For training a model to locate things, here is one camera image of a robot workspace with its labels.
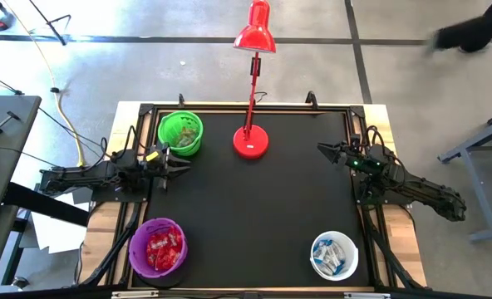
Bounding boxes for white plastic bucket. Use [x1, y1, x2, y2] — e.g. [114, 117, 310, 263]
[310, 230, 360, 282]

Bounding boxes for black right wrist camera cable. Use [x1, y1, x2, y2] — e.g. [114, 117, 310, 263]
[364, 125, 387, 150]

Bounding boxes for green plastic bucket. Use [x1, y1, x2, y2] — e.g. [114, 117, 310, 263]
[157, 110, 204, 158]

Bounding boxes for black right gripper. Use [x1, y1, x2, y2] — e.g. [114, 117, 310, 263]
[317, 133, 370, 171]

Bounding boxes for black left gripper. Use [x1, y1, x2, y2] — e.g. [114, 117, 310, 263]
[140, 143, 192, 192]

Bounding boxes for black rig frame beam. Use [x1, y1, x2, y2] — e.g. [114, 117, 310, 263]
[0, 284, 492, 299]

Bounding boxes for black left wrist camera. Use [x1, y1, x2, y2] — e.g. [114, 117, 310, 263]
[144, 149, 166, 172]

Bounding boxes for black floor cable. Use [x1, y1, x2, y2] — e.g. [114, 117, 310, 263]
[0, 69, 25, 96]

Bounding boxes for yellow floor cable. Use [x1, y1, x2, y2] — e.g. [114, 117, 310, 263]
[2, 0, 86, 169]

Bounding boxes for white paper sheets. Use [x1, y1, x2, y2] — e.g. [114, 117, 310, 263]
[29, 193, 92, 255]

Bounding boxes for black left wrist camera cable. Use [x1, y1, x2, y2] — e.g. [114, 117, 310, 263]
[99, 123, 138, 164]

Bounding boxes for dark grey side desk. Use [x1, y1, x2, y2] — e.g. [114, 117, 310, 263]
[0, 94, 90, 294]

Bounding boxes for black rig frame post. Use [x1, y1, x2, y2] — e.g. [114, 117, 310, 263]
[81, 203, 143, 287]
[361, 207, 428, 291]

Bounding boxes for clear pack green gummy candy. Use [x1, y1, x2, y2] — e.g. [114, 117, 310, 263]
[171, 125, 200, 150]

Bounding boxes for grey metal table frame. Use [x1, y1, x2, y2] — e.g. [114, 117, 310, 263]
[436, 103, 492, 244]

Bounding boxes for purple plastic bucket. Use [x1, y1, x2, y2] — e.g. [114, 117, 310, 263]
[128, 217, 189, 279]

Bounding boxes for red desk lamp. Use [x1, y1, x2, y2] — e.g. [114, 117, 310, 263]
[232, 0, 278, 160]

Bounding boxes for wood and black table frame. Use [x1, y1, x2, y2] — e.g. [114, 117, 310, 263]
[79, 100, 428, 292]

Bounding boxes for black tripod stand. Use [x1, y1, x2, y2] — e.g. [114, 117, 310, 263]
[27, 0, 72, 47]

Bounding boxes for red Skittles candy bag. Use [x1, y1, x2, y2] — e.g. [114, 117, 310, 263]
[146, 232, 171, 252]
[152, 248, 181, 271]
[167, 227, 185, 252]

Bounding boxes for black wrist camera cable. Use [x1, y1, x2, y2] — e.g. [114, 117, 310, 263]
[99, 123, 138, 164]
[364, 125, 387, 150]

